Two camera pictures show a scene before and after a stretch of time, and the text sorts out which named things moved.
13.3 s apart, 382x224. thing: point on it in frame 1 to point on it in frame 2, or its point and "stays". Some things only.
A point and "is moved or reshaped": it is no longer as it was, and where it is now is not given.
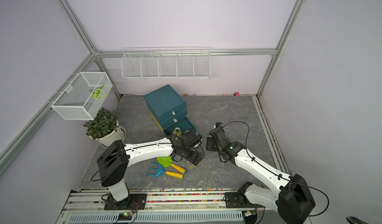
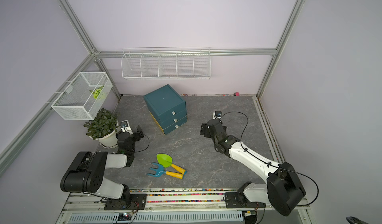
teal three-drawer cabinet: (169, 109) is moved or reshaped
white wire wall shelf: (166, 63) stays
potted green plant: (104, 127) stays
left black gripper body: (191, 155) to (136, 137)
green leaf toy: (96, 91) stays
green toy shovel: (167, 162) stays
